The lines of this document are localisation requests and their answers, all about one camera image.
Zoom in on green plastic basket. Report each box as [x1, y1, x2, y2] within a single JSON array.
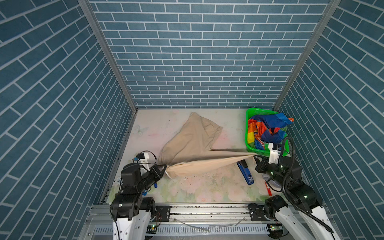
[[245, 108, 294, 157]]

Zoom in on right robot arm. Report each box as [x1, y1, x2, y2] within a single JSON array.
[[254, 156, 341, 240]]

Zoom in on grey bowl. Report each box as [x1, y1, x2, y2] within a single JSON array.
[[262, 174, 282, 192]]

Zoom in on white cable tie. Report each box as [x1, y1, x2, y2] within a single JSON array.
[[174, 218, 246, 233]]

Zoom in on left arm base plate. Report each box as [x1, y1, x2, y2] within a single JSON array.
[[150, 205, 171, 223]]

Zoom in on red marker pen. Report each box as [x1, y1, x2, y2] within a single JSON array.
[[265, 181, 272, 197]]

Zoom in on multicolour shorts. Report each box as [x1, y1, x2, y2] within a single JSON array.
[[246, 113, 294, 150]]

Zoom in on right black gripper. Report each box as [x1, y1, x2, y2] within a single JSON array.
[[254, 152, 289, 190]]

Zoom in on blue stapler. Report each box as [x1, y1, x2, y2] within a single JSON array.
[[237, 160, 254, 185]]

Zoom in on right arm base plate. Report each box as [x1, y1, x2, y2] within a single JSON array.
[[247, 203, 269, 222]]

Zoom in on blue marker pen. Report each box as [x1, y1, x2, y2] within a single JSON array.
[[143, 183, 158, 196]]

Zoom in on aluminium front rail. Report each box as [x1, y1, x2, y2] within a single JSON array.
[[79, 203, 295, 240]]

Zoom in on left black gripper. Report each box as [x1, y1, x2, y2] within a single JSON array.
[[135, 163, 167, 194]]

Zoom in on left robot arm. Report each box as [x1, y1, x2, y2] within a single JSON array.
[[110, 163, 167, 240]]

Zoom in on beige shorts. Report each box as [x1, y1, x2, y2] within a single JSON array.
[[158, 112, 257, 179]]

